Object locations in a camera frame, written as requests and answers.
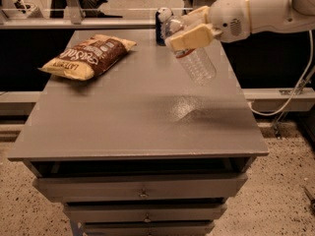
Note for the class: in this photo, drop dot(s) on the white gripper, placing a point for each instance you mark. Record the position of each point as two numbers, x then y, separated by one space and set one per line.
228 16

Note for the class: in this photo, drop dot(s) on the clear plastic water bottle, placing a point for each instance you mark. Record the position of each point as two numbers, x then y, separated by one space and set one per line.
195 62

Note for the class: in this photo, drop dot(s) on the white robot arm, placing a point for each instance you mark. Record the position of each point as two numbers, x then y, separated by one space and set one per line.
281 16

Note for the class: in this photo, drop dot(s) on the blue Pepsi can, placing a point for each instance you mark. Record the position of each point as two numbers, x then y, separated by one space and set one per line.
159 39

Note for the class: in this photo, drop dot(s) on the brown yellow chip bag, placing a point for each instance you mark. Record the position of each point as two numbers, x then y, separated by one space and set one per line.
90 58

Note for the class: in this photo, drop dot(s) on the grey drawer cabinet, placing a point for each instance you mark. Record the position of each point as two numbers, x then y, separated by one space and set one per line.
143 117

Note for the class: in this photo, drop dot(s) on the top grey drawer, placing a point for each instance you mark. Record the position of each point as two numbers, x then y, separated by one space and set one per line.
140 188

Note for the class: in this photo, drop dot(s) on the grey drawer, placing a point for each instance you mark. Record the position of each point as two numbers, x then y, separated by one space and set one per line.
145 213
171 228
140 188

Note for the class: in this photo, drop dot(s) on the bottom grey drawer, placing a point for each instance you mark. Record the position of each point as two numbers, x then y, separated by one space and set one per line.
171 228

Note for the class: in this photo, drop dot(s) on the middle grey drawer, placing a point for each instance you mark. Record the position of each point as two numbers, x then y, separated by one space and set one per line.
145 213

